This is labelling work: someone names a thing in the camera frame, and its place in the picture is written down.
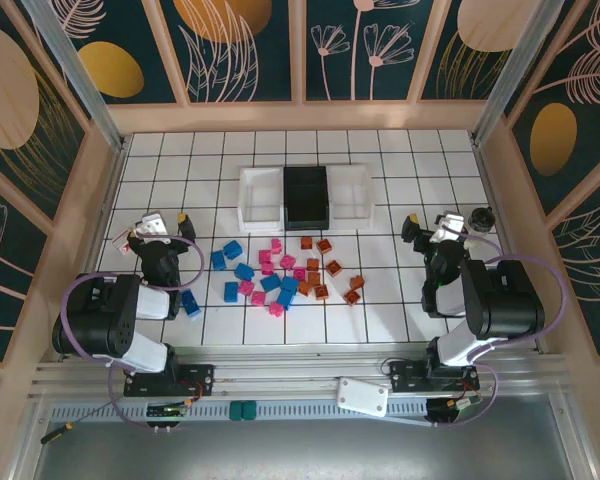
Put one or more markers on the long blue lego brick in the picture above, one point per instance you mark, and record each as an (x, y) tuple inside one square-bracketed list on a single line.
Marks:
[(191, 304)]

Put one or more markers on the orange lego brick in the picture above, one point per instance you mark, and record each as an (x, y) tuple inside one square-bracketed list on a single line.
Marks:
[(352, 297), (323, 245), (321, 291), (313, 277), (334, 267), (306, 243), (305, 288), (357, 283), (313, 264)]

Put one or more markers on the pink lego brick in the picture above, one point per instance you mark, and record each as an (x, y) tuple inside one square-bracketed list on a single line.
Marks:
[(265, 257), (257, 298), (275, 308), (299, 274), (276, 244), (287, 261), (245, 287), (267, 268)]

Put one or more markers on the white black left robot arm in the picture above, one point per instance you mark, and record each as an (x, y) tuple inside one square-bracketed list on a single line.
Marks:
[(95, 322)]

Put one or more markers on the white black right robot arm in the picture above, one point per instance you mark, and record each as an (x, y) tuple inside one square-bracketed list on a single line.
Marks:
[(505, 300)]

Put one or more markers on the small red white box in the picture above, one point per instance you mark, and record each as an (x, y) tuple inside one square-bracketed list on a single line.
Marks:
[(121, 244)]

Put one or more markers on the glass jar black lid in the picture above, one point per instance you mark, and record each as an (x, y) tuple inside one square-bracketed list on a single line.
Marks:
[(481, 219)]

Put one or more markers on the white plastic container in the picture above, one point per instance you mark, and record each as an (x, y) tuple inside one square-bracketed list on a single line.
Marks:
[(352, 220), (260, 225)]

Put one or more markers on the black plastic container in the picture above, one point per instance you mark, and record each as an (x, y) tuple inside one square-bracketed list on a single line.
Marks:
[(305, 200)]

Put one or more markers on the black controller board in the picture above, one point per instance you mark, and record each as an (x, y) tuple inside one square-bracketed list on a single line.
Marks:
[(452, 406), (167, 411)]

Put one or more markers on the white rounded plate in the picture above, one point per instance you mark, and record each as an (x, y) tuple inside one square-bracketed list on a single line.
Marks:
[(362, 397)]

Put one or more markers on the teal plastic block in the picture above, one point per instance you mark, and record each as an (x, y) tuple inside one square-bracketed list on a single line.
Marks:
[(236, 411), (249, 411)]

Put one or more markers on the yellow black screwdriver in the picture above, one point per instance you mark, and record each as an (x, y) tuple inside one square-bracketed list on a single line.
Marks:
[(55, 436)]

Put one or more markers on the grey metal panel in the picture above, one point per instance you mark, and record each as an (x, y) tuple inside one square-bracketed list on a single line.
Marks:
[(305, 450)]

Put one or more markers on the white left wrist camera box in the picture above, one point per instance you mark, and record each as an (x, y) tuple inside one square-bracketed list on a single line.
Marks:
[(151, 227)]

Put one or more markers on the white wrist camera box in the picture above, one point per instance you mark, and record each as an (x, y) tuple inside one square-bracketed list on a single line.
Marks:
[(449, 226), (151, 227)]

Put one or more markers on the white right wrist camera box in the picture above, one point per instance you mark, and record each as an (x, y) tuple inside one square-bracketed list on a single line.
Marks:
[(449, 226)]

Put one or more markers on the aluminium side rail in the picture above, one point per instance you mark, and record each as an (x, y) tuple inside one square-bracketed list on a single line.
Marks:
[(96, 250), (485, 175)]

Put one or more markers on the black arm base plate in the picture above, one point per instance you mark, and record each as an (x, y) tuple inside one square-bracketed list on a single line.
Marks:
[(405, 375), (200, 375)]

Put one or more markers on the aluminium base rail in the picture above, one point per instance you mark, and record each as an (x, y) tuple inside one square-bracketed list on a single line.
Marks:
[(280, 365)]

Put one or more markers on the aluminium corner post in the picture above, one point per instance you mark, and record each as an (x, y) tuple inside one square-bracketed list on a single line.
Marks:
[(75, 75), (517, 70)]

